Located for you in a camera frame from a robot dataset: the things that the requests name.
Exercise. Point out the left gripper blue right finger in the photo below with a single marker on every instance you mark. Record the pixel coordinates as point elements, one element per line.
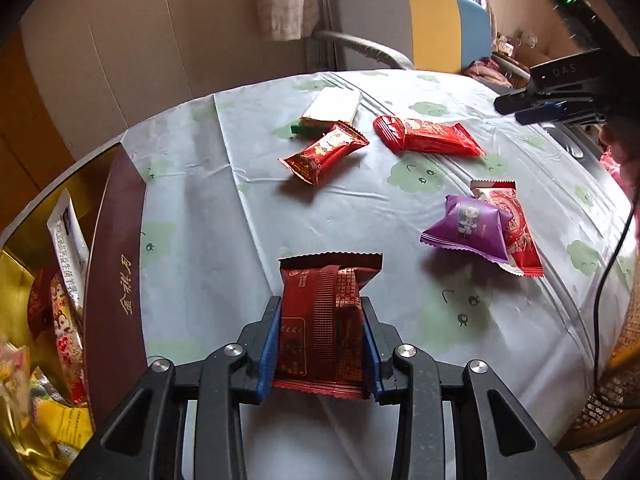
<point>494,437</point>

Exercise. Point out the large red cake packet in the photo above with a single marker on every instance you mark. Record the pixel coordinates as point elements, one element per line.
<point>420,136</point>

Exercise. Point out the pink checked curtain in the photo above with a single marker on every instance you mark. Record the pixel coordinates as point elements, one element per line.
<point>287,20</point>

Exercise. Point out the yellow green snack packet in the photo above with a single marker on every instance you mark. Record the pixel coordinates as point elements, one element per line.
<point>65,427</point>

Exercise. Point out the light blue cloud-print tablecloth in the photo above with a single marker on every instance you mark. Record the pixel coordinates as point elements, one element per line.
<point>221,211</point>

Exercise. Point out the pink cloth on sofa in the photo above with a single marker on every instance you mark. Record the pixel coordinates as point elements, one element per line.
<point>486,70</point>

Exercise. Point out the dark red gold candy packet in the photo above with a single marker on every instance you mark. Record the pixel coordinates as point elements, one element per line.
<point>314,161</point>

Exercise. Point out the dark red wrapper packet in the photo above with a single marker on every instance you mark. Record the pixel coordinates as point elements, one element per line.
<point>321,323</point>

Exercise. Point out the wicker chair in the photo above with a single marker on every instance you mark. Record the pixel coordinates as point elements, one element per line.
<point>608,413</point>

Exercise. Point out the purple snack packet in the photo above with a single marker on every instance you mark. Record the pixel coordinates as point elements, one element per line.
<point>472,225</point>

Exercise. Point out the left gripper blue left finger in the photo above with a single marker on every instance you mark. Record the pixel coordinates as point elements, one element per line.
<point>143,438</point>

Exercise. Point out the red patterned white-edge packet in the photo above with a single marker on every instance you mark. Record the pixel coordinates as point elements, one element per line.
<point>523,256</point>

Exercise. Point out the person's right hand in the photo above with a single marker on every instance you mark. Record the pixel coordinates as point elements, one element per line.
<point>620,135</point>

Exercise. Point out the wooden wardrobe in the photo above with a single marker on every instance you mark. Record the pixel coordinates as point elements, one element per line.
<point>33,152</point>

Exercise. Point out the sesame stick squirrel packet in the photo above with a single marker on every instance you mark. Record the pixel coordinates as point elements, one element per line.
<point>68,341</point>

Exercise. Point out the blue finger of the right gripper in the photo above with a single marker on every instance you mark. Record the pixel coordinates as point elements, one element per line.
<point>541,112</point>

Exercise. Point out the grey yellow blue sofa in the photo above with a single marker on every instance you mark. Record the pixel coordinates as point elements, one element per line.
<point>442,36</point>

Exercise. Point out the maroon gold gift box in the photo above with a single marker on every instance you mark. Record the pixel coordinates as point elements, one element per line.
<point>108,195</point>

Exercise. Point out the orange clear snack packet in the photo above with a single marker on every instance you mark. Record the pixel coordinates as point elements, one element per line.
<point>15,384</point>

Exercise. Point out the white long sachet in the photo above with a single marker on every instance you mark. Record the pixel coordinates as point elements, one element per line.
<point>71,250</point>

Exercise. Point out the cracker packet green yellow label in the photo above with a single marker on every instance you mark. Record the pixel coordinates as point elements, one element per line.
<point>332,105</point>

